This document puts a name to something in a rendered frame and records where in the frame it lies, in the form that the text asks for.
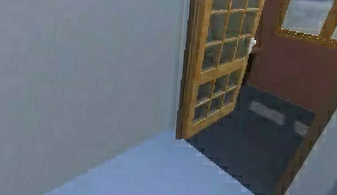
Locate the wooden glass-paned room door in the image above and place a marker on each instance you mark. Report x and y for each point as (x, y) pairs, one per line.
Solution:
(224, 69)

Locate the wooden framed window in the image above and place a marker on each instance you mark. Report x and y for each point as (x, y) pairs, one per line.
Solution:
(331, 21)

